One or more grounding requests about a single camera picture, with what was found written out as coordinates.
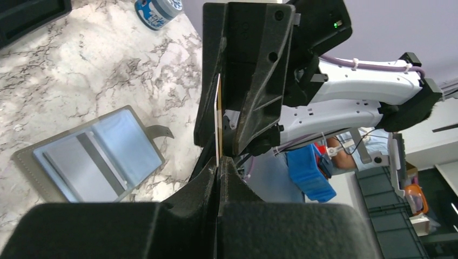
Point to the silver card in holder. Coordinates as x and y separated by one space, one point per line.
85 168

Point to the person in background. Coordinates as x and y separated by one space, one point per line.
268 173

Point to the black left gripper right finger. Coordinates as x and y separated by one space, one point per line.
248 227

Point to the blue white tape roll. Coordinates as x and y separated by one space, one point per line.
155 14

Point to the black left bin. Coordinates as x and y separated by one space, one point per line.
18 18

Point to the dark storage crates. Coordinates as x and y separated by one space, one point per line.
388 215

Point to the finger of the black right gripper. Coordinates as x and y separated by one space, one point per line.
214 22

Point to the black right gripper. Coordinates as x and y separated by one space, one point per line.
272 58

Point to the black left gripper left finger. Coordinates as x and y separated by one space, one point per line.
182 226

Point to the grey card holder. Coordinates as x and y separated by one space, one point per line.
128 143

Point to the gold card from holder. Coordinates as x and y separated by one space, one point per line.
218 122

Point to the blue plastic object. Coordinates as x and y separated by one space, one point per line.
304 171

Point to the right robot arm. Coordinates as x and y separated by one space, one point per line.
392 96

